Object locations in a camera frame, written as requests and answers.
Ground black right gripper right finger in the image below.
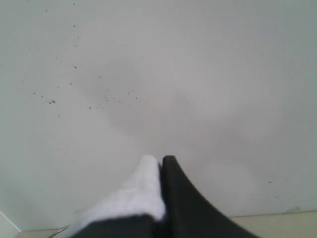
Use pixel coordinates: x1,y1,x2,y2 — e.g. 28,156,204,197
161,155,250,238

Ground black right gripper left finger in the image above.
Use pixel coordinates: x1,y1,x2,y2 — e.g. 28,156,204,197
71,215,165,238

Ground white t-shirt with red logo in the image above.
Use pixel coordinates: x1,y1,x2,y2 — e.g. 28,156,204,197
70,155,165,233

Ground metal wire mesh basket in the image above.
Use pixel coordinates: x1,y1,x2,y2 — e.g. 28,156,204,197
48,225,69,238

